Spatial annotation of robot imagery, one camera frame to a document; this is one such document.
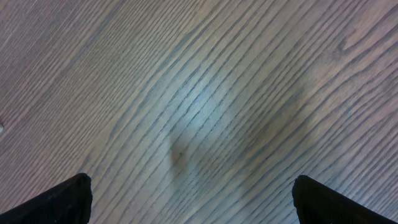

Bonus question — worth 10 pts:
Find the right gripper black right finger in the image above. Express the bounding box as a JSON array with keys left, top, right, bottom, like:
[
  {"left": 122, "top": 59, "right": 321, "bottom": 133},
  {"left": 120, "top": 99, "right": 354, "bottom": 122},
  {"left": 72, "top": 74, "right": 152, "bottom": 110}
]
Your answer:
[{"left": 292, "top": 175, "right": 397, "bottom": 224}]

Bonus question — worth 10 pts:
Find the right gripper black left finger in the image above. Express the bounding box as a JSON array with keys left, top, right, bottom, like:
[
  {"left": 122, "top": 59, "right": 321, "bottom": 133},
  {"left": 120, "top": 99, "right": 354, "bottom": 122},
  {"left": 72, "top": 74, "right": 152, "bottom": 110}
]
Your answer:
[{"left": 1, "top": 173, "right": 93, "bottom": 224}]

